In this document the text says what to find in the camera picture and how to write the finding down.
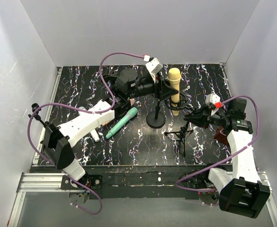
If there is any green microphone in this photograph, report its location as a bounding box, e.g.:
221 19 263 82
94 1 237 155
106 107 138 139

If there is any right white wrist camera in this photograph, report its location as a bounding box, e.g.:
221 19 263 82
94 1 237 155
205 93 223 110

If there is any black tripod shock-mount stand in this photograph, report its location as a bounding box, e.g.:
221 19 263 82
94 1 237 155
164 92 196 158

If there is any yellow microphone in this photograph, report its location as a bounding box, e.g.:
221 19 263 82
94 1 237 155
168 68 182 107

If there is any white microphone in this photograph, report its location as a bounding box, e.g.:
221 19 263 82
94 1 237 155
78 106 101 142

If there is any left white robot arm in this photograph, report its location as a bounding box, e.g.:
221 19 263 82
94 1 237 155
42 68 181 184

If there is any small black tripod stand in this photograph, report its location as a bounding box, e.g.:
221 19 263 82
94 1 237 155
27 103 59 145

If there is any black rear mic stand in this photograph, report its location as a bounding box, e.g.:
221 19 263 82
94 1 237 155
103 72 119 96

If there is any pink microphone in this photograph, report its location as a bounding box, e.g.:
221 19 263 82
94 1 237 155
113 97 135 119

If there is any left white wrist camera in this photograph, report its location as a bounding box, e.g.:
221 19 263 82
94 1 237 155
144 55 163 83

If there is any brown box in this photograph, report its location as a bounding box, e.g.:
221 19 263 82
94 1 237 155
214 126 229 145

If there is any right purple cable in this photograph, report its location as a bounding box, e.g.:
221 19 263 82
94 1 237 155
175 96 260 206

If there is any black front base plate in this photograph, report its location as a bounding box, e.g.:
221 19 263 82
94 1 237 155
60 164 226 199

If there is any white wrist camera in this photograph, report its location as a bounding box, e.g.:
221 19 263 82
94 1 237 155
144 55 163 83
205 93 223 110

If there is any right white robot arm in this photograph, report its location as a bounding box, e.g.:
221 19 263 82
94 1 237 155
185 94 270 218

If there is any black round-base mic stand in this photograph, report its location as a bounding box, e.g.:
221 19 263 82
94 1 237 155
146 97 166 129

